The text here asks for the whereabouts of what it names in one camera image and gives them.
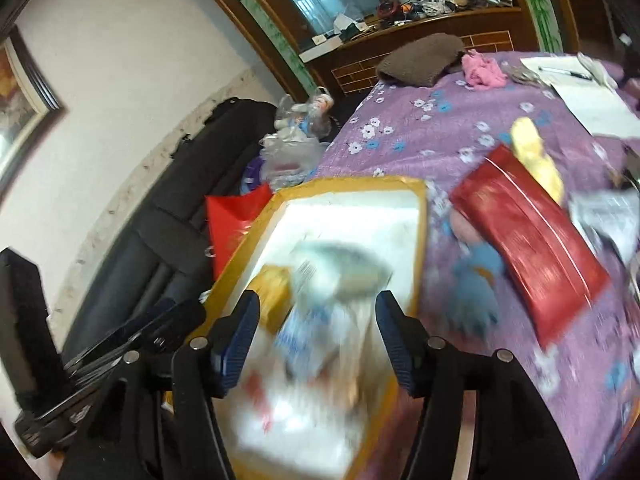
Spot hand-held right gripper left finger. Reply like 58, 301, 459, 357
57, 290, 262, 480

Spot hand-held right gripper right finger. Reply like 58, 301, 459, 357
375, 290, 581, 480

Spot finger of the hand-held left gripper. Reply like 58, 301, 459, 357
62, 299, 207, 386

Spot blue and white packet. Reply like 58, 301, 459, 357
272, 300, 373, 383

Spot yellow taped foam box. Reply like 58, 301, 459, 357
202, 176, 428, 480

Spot white grey soft packet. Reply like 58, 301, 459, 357
290, 239, 394, 307

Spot yellow packet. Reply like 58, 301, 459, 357
250, 266, 294, 343

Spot black sofa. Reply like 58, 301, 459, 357
64, 100, 282, 363

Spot white packet with red print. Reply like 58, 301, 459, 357
234, 367, 373, 473

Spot blue and pink plush toy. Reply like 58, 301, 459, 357
446, 207, 507, 339

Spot red shopping bag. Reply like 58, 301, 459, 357
205, 182, 274, 282

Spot red flat pouch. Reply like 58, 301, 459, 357
450, 144, 612, 353

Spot clear plastic bag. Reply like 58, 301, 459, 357
257, 87, 337, 196

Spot purple floral bed sheet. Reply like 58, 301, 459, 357
314, 50, 640, 480

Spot yellow plush toy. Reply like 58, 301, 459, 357
510, 117, 566, 202

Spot crumpled white grey packet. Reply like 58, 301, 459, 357
566, 191, 640, 267

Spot wooden tiled headboard shelf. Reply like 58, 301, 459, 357
299, 6, 524, 97

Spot brown knit hat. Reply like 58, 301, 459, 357
376, 32, 467, 89

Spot pink fluffy cloth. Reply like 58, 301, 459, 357
460, 51, 510, 92

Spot white paper sheet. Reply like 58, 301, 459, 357
551, 81, 640, 139
520, 54, 610, 89

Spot black pen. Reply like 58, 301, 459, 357
537, 66, 594, 81

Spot framed wall picture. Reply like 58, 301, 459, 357
0, 25, 67, 202

